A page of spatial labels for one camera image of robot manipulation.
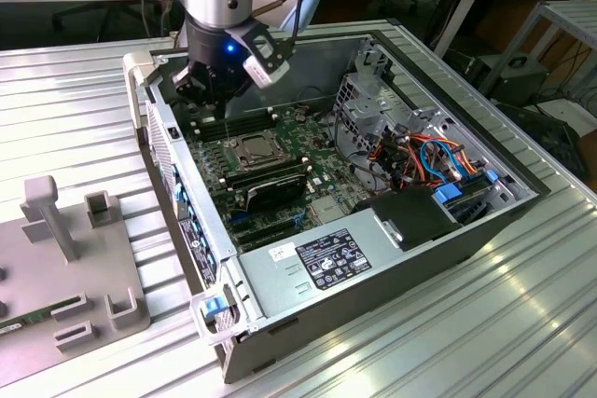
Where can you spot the blue disk carrier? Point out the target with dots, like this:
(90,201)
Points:
(445,195)

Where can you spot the black plastic drive cover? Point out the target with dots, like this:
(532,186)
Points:
(410,216)

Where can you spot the black installed RAM stick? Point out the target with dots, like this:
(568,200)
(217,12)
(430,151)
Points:
(261,168)
(270,175)

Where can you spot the silver chipset heatsink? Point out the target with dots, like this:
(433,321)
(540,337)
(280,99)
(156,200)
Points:
(326,209)

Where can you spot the small blue plastic clip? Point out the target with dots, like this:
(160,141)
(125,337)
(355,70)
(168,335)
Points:
(490,175)

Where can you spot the green motherboard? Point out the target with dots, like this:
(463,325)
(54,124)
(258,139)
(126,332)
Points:
(336,174)

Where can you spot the blue case latch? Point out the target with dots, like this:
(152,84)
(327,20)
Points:
(212,308)

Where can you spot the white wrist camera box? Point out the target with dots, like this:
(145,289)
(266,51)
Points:
(266,72)

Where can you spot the silver power supply unit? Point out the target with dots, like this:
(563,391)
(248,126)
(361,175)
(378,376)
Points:
(280,286)

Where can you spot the grey parts rack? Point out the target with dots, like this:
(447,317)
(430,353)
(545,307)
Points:
(46,277)

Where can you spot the black bag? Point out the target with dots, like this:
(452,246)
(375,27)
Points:
(550,137)

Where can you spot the grey metal frame shelf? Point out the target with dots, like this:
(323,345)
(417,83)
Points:
(578,16)

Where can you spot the open grey PC case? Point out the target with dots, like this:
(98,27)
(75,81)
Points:
(373,305)

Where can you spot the blue card retainer clip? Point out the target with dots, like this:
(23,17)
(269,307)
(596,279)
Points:
(177,193)

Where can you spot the black graphics card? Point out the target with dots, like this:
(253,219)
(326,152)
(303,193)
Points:
(280,193)

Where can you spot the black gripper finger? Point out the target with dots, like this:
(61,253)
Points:
(235,92)
(189,83)

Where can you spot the silver-topped CPU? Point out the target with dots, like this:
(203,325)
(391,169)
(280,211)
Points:
(259,146)

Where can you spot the black empty RAM slot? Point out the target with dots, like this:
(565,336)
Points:
(242,115)
(242,124)

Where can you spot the black expansion slot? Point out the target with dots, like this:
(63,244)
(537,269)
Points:
(266,227)
(270,238)

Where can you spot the blue expansion slot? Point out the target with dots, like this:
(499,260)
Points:
(239,220)

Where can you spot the black office chair base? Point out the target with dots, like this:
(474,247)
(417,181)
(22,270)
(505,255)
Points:
(93,16)

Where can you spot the green RAM stick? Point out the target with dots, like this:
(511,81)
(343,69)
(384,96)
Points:
(28,319)

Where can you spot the silver metal drive cage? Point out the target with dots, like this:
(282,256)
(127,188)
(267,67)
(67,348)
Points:
(368,104)

